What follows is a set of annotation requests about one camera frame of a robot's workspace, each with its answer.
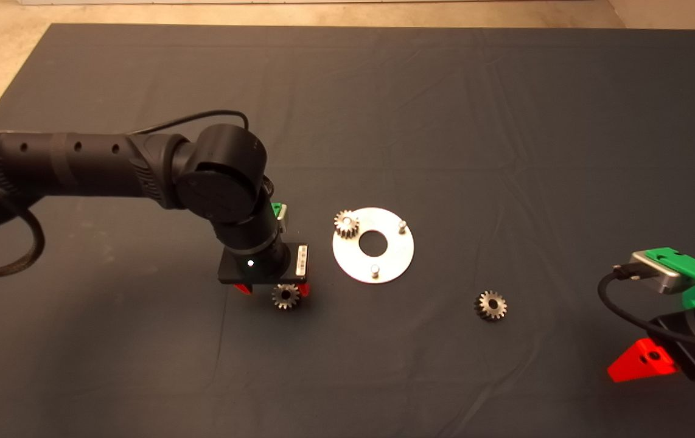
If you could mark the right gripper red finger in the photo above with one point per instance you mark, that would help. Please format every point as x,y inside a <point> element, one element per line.
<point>642,363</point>

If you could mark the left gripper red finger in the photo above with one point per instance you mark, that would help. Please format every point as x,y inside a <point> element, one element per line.
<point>304,289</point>
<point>243,289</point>

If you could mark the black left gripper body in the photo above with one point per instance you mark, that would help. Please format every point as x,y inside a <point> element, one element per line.
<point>268,267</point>

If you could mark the steel planetary gear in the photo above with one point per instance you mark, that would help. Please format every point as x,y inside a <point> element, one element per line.
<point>279,299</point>
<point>347,228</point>
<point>485,309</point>

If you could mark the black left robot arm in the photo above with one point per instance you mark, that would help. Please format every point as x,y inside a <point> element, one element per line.
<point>220,176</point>

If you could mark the round metal carrier plate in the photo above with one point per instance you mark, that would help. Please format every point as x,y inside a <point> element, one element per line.
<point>396,261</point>

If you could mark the dark grey table cloth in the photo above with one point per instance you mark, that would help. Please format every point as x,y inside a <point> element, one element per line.
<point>445,121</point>

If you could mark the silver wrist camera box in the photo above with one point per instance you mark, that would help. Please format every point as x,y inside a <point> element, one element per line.
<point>283,219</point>
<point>658,272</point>

